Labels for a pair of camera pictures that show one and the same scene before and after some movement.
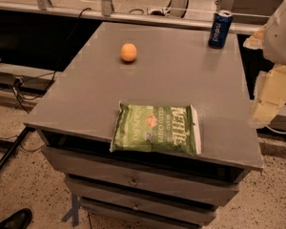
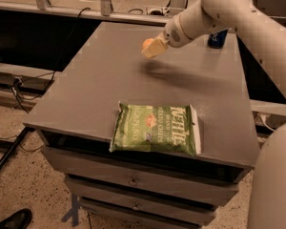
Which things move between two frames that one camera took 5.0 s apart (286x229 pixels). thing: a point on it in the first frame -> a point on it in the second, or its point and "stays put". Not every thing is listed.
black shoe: [19, 219] stays put
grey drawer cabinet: [150, 65] stays put
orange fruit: [128, 52] -> [146, 43]
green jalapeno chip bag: [156, 128] stays put
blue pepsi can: [220, 28] stays put
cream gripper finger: [276, 87] -> [173, 34]
